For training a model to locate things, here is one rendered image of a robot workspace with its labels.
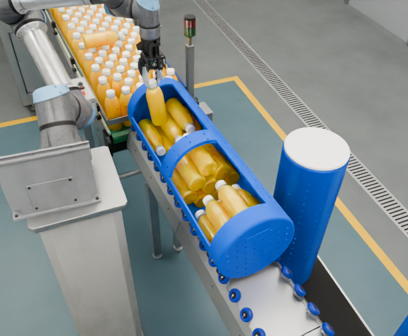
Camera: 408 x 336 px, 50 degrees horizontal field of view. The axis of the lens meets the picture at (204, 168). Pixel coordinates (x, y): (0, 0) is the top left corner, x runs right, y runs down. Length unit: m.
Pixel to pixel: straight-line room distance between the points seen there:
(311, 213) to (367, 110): 2.24
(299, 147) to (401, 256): 1.35
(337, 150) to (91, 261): 1.09
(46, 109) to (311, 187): 1.08
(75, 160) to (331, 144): 1.09
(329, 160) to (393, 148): 1.95
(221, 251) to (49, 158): 0.58
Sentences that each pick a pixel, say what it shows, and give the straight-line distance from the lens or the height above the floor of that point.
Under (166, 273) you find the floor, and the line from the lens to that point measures 2.66.
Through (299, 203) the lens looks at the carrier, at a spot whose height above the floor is 0.82.
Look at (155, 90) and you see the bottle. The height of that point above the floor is 1.26.
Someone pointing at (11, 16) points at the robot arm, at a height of 1.57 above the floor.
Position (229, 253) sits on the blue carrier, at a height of 1.13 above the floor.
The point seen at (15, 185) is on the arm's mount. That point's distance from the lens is 1.41.
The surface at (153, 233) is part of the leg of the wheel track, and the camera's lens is 2.52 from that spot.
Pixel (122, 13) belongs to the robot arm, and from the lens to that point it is 1.61.
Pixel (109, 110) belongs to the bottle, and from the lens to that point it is 2.10.
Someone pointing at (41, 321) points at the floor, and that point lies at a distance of 2.64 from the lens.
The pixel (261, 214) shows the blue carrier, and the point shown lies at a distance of 1.33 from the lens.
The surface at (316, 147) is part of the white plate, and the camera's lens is 1.91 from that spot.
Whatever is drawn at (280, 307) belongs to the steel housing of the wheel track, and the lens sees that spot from 1.52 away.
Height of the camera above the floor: 2.23
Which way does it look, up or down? 43 degrees down
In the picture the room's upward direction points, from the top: 2 degrees clockwise
